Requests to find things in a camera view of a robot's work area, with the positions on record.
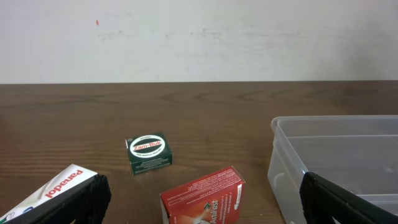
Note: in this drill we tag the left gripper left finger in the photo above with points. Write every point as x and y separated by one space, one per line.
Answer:
85 203

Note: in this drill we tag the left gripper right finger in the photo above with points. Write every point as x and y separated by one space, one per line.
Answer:
324 202

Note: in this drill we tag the white Panadol box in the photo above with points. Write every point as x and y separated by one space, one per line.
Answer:
65 180

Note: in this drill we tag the clear plastic container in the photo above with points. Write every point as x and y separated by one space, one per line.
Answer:
357 153

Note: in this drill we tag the green Zam-Buk box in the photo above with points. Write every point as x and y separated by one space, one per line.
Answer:
148 152

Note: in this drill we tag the red ActiFast box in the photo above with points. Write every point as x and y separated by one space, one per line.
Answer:
212 199

